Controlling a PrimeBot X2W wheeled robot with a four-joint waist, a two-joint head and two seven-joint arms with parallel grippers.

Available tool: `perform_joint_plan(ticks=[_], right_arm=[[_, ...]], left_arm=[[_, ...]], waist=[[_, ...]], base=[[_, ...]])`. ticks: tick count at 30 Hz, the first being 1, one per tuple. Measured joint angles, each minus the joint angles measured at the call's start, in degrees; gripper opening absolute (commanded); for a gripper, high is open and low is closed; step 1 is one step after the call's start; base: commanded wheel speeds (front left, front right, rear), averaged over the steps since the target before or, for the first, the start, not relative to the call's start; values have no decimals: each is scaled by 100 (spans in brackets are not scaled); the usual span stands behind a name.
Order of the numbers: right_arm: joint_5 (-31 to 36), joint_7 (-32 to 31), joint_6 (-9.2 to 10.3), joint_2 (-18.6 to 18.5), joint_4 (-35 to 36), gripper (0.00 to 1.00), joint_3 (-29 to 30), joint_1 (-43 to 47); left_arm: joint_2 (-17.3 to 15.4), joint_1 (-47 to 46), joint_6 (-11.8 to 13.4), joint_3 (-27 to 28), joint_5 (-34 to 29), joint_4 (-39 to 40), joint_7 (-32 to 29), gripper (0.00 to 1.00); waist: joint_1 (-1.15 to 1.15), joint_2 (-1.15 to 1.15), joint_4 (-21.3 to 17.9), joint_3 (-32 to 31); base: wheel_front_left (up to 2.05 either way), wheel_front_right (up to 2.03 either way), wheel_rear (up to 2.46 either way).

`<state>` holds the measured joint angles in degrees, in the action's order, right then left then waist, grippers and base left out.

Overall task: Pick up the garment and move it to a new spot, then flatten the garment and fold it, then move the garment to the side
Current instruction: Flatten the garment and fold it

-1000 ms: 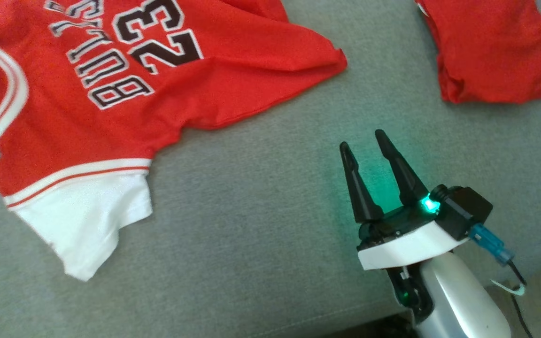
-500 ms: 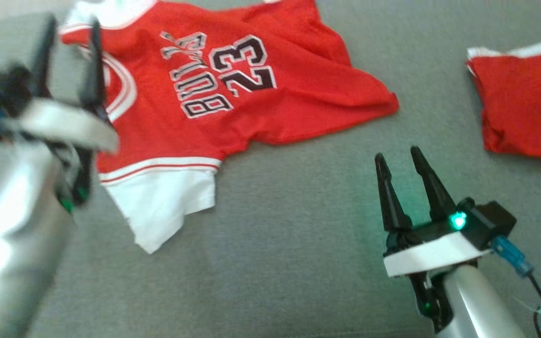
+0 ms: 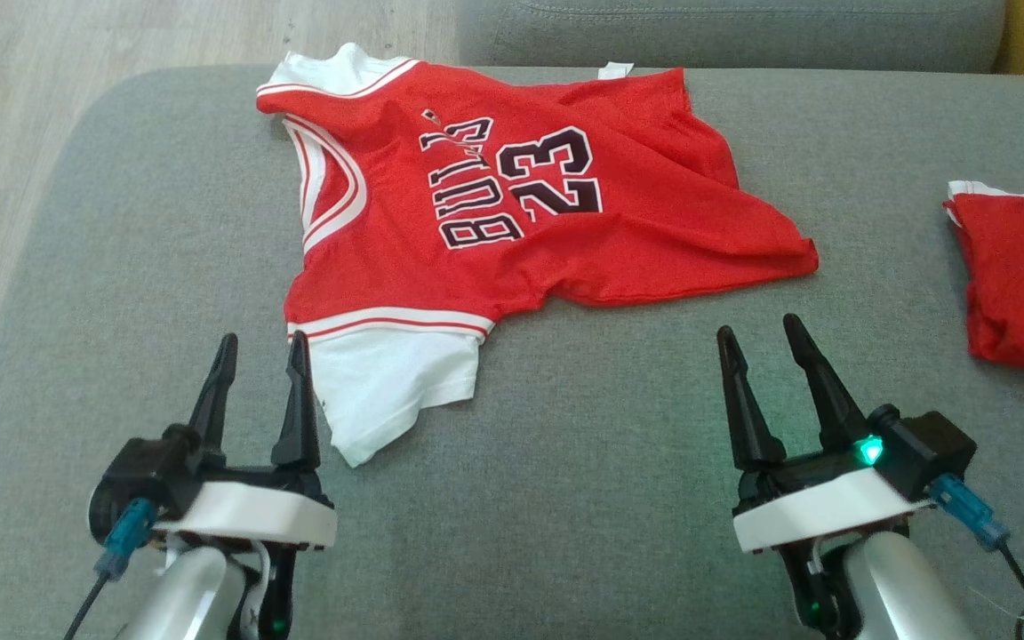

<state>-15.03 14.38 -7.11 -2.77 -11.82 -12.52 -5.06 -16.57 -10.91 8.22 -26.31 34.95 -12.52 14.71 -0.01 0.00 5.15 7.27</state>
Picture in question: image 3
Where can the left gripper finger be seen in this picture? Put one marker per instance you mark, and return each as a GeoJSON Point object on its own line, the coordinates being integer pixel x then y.
{"type": "Point", "coordinates": [299, 418]}
{"type": "Point", "coordinates": [214, 400]}

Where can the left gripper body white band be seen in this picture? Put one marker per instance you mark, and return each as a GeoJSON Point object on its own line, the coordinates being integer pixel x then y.
{"type": "Point", "coordinates": [254, 516]}

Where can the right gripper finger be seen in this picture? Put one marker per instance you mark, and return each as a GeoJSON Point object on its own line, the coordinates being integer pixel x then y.
{"type": "Point", "coordinates": [828, 400]}
{"type": "Point", "coordinates": [748, 409]}

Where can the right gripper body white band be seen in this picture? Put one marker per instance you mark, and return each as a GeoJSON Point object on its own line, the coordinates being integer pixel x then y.
{"type": "Point", "coordinates": [823, 511]}

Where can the red Bulls 23 jersey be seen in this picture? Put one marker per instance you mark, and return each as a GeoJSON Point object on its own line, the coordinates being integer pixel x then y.
{"type": "Point", "coordinates": [619, 231]}

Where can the large grey sofa seat cushion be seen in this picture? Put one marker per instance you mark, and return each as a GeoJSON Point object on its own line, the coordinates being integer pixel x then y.
{"type": "Point", "coordinates": [610, 444]}

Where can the grey sofa back cushion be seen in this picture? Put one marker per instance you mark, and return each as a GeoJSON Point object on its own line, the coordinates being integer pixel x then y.
{"type": "Point", "coordinates": [743, 31]}

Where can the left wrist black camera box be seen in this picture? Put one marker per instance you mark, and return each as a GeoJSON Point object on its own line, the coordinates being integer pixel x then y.
{"type": "Point", "coordinates": [143, 471]}

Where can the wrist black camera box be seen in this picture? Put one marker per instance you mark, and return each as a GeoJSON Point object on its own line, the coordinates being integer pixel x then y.
{"type": "Point", "coordinates": [925, 449]}
{"type": "Point", "coordinates": [143, 471]}

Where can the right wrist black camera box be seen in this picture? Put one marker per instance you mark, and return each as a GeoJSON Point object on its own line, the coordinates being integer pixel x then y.
{"type": "Point", "coordinates": [925, 449]}

